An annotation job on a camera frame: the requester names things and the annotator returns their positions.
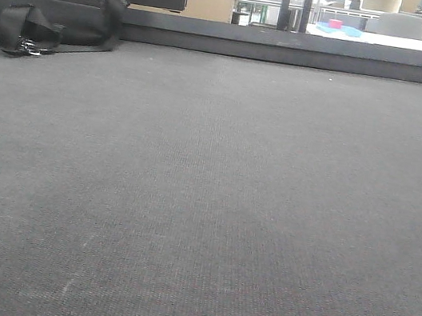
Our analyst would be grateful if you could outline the pink block on tray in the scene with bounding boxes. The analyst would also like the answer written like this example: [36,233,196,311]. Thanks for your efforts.
[328,18,343,30]

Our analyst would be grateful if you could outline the light blue tray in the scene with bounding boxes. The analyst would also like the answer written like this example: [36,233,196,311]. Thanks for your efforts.
[314,22,363,38]

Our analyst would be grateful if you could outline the black vertical pole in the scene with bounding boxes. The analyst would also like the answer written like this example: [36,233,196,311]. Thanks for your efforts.
[297,0,313,34]

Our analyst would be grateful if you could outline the grey office chair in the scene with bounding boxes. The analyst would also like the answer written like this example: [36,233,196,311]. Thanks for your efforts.
[364,12,422,40]

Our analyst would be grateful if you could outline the black fabric bag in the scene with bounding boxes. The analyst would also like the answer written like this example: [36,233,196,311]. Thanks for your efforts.
[0,0,129,56]

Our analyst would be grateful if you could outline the black foam edge strip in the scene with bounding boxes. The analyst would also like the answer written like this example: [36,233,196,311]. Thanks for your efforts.
[121,8,422,84]

